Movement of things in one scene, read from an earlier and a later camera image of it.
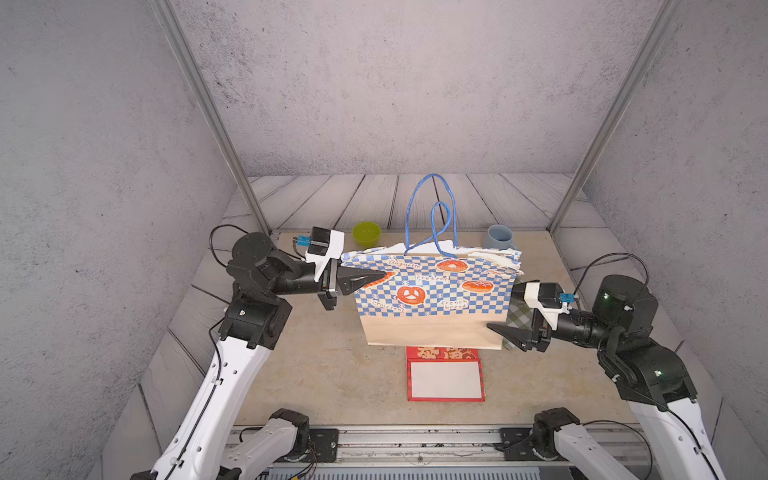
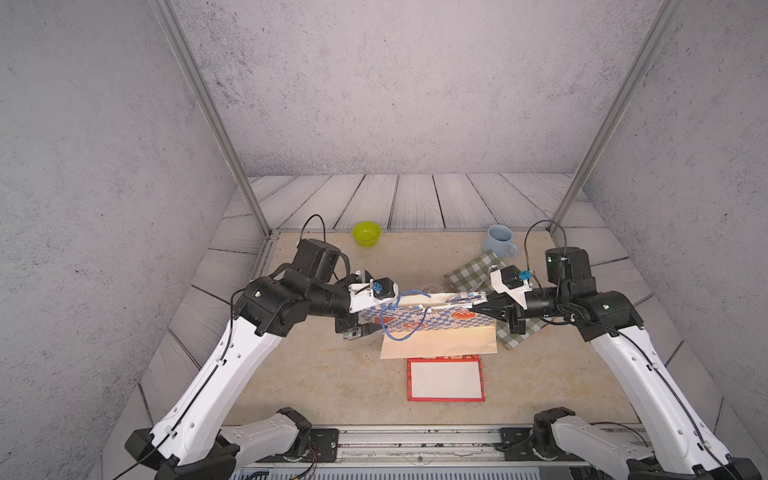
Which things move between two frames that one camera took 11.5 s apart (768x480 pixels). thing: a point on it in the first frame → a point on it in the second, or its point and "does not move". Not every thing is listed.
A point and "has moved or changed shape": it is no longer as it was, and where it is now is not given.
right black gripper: [526, 339] → [507, 311]
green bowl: [367, 233] does not move
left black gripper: [339, 277] → [354, 328]
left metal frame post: [202, 86] does not move
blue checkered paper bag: [434, 293] has moved or changed shape
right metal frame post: [661, 23] does not move
